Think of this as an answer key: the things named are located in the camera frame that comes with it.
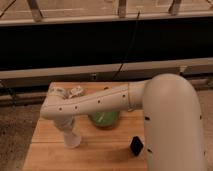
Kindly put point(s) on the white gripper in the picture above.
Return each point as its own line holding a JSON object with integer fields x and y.
{"x": 64, "y": 124}

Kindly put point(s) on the white ceramic cup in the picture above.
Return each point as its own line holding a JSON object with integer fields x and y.
{"x": 71, "y": 140}

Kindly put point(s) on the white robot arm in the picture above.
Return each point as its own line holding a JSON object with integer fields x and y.
{"x": 173, "y": 125}

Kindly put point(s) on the black diamond-shaped object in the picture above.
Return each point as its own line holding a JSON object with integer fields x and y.
{"x": 136, "y": 146}

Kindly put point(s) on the green pan red handle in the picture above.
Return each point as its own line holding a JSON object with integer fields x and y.
{"x": 104, "y": 119}

